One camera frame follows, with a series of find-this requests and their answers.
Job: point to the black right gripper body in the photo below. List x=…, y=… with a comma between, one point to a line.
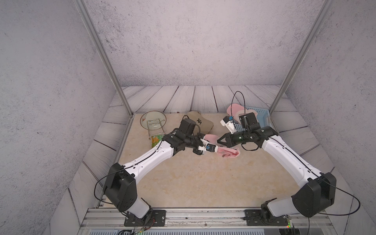
x=240, y=137

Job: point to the green snack bag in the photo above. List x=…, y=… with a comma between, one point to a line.
x=156, y=139

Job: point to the left aluminium frame post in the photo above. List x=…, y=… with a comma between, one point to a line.
x=81, y=7

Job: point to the light blue plastic basket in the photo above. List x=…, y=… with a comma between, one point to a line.
x=263, y=117

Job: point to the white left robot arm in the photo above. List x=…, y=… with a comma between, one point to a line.
x=121, y=182

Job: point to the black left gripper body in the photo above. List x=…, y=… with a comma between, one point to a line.
x=192, y=142

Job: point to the pink baseball cap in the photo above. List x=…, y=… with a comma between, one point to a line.
x=223, y=151
x=237, y=110

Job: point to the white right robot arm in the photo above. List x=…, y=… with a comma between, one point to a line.
x=317, y=189

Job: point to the pale green ceramic plate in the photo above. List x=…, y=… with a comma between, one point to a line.
x=151, y=115

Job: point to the beige baseball cap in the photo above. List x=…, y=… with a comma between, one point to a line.
x=205, y=124

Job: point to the right aluminium frame post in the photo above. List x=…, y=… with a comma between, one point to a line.
x=313, y=32

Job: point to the metal wire plate rack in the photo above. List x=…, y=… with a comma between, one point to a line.
x=155, y=127

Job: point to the aluminium frame post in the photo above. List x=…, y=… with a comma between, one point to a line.
x=313, y=32
x=81, y=7

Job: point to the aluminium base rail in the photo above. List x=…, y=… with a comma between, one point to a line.
x=201, y=221

